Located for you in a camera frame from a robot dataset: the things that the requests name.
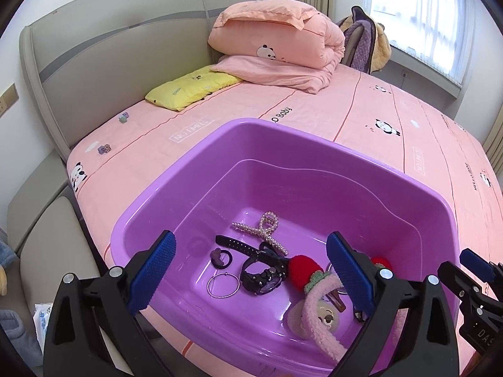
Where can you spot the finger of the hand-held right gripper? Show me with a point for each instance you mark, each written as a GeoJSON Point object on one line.
{"type": "Point", "coordinates": [456, 280]}
{"type": "Point", "coordinates": [475, 262]}

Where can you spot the grey upholstered headboard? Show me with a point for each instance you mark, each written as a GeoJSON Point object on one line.
{"type": "Point", "coordinates": [118, 39]}

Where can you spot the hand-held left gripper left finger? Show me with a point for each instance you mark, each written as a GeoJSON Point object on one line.
{"type": "Point", "coordinates": [153, 271]}

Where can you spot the pink flat pillow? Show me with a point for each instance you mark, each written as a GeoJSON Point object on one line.
{"type": "Point", "coordinates": [275, 72]}

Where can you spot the grey upholstered side panel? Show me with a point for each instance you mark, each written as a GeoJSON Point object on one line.
{"type": "Point", "coordinates": [43, 220]}

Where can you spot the black wrist watch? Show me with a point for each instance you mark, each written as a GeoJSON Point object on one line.
{"type": "Point", "coordinates": [261, 279]}

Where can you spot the white plastic packet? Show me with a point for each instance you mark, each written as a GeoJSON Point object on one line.
{"type": "Point", "coordinates": [41, 322]}

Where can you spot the chair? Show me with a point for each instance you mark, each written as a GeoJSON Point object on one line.
{"type": "Point", "coordinates": [349, 45]}

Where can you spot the purple knit garment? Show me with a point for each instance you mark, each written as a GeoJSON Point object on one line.
{"type": "Point", "coordinates": [363, 47]}

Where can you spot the brown hair clip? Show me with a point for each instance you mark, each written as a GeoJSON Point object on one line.
{"type": "Point", "coordinates": [336, 301]}

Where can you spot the white sheer curtain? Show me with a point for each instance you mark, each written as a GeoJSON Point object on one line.
{"type": "Point", "coordinates": [424, 15]}

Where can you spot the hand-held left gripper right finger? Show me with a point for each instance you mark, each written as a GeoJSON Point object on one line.
{"type": "Point", "coordinates": [349, 271]}

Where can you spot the grey-blue fuzzy cloth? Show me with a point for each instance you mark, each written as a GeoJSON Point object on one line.
{"type": "Point", "coordinates": [15, 333]}

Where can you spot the pink plush headband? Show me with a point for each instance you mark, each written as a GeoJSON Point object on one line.
{"type": "Point", "coordinates": [314, 330]}

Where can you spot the pink printed bed sheet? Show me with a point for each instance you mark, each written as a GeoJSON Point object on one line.
{"type": "Point", "coordinates": [353, 106]}

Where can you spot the pearl hair clip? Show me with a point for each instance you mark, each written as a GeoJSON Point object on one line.
{"type": "Point", "coordinates": [275, 243]}

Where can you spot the folded pink panda quilt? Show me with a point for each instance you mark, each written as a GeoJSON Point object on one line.
{"type": "Point", "coordinates": [275, 35]}

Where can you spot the window sill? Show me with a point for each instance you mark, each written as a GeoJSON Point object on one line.
{"type": "Point", "coordinates": [424, 68]}

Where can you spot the purple plastic basin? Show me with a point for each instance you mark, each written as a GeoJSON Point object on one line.
{"type": "Point", "coordinates": [255, 180]}

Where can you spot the silver bangle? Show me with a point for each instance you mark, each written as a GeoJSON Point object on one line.
{"type": "Point", "coordinates": [208, 286]}

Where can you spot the blue fleece cloth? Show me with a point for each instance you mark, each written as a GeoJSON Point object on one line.
{"type": "Point", "coordinates": [6, 255]}

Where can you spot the red pompom green knit leaf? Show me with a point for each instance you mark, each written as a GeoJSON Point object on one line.
{"type": "Point", "coordinates": [300, 273]}

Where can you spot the yellow pillow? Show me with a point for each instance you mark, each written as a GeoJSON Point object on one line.
{"type": "Point", "coordinates": [184, 88]}

